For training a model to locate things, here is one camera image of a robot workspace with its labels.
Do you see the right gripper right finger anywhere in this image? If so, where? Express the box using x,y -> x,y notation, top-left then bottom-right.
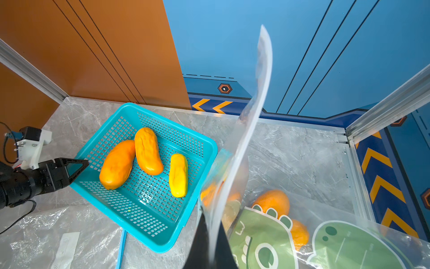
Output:
213,224 -> 238,269

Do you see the yellow top mango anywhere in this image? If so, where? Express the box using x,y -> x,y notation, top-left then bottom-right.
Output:
134,127 -> 164,176

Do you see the slim yellow mango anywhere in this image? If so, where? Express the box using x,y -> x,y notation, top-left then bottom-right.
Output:
169,154 -> 188,198

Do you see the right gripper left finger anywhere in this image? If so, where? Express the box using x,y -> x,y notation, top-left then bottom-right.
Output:
183,214 -> 212,269

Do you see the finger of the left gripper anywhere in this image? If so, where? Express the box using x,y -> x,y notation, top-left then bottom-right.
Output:
60,158 -> 89,185

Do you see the smooth orange basket mango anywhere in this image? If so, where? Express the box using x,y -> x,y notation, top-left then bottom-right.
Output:
99,140 -> 135,190

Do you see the clear green-zip bag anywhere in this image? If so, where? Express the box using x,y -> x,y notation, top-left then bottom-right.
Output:
222,190 -> 430,269

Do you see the teal plastic basket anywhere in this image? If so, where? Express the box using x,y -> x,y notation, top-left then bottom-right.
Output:
71,103 -> 218,253

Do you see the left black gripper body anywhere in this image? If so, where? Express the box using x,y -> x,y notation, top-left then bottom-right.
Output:
1,158 -> 69,208

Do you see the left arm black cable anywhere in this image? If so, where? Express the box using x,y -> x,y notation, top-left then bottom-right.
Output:
0,120 -> 38,235

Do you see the clear blue-zip bag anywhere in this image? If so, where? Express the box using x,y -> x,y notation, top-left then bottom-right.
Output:
200,26 -> 273,269

